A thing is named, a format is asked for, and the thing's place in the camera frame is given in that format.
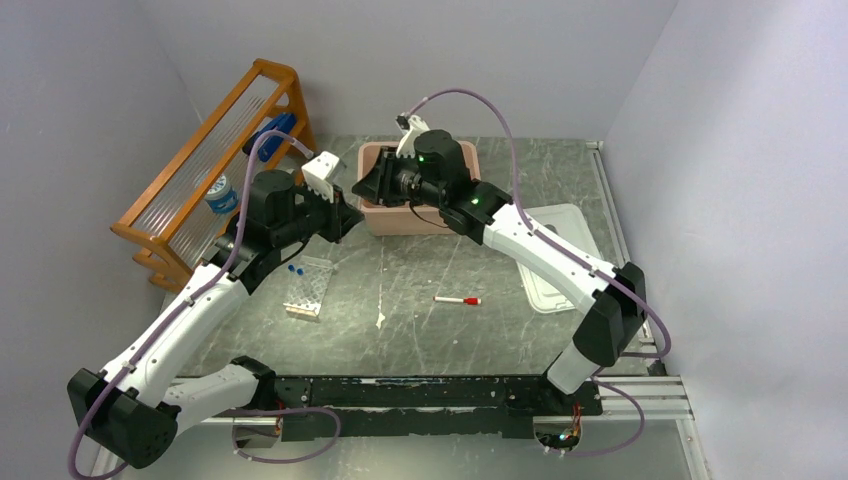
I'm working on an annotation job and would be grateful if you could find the blue stapler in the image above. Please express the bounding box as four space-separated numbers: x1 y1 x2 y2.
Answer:
241 113 297 163

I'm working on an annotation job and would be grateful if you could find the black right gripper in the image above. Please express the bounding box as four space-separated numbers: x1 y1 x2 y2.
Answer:
351 146 446 209

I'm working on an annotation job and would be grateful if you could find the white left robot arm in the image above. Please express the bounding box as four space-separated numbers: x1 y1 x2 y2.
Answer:
66 170 363 478

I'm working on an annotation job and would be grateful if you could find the orange wooden rack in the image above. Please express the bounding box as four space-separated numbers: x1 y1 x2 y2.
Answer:
111 59 316 293

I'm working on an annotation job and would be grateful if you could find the blue white round container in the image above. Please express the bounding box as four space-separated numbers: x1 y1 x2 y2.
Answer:
204 175 239 215

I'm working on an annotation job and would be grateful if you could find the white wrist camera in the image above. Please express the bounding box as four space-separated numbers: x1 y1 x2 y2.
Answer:
301 151 346 203
395 114 430 158

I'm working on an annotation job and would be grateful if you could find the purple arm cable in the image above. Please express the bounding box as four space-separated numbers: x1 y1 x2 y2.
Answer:
67 129 343 480
400 87 673 458

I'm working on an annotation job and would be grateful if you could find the clear test tube rack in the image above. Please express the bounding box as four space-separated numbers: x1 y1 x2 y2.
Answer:
284 256 335 323

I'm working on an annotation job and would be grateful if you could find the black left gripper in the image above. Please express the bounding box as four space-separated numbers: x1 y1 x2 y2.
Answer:
273 180 364 248

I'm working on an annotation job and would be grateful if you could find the red white marker pen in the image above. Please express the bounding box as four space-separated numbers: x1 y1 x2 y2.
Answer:
433 296 481 306

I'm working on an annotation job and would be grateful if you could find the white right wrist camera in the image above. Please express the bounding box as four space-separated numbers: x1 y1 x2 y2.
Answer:
395 114 430 158

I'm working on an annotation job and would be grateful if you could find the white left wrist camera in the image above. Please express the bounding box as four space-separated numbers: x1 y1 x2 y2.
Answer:
301 151 346 203

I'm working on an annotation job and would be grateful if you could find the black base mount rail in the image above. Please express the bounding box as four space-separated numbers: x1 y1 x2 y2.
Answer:
245 374 603 442

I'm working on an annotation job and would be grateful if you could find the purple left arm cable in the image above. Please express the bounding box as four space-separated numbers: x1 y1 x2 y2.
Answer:
67 129 343 480

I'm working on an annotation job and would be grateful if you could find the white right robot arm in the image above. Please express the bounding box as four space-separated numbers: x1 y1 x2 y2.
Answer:
352 130 647 414

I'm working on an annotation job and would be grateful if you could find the white plastic lid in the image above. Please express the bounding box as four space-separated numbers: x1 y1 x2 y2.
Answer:
516 203 604 314

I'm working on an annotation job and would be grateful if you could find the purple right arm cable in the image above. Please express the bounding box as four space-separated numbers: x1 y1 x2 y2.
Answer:
400 87 673 458

